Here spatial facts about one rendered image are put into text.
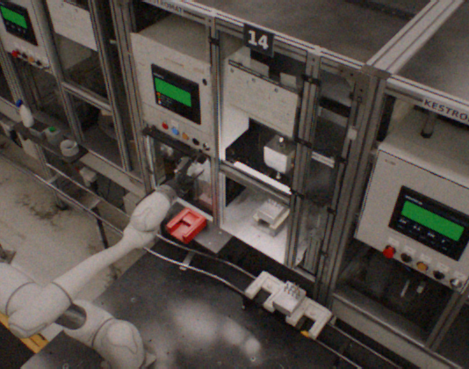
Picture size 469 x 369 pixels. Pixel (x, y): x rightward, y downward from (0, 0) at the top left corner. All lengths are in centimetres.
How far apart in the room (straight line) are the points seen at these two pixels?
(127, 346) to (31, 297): 60
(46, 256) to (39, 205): 51
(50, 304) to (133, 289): 95
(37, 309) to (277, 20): 124
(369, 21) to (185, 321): 155
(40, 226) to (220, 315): 189
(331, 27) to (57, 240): 265
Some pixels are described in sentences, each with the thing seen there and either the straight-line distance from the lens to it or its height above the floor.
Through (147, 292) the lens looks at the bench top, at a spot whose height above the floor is 68.
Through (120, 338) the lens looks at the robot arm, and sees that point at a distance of 221.
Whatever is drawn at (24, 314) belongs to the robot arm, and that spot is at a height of 146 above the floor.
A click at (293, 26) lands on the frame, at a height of 201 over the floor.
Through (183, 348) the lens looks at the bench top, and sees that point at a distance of 245.
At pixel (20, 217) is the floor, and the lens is 410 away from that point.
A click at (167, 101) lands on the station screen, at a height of 159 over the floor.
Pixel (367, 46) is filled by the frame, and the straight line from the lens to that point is 175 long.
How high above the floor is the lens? 286
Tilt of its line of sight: 45 degrees down
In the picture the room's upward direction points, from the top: straight up
